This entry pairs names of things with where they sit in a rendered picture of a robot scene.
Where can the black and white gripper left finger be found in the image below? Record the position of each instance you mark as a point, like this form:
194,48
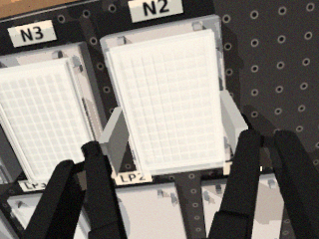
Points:
58,210

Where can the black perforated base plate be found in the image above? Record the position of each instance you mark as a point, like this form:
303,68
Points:
271,65

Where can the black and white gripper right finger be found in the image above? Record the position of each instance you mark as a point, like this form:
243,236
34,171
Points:
296,175

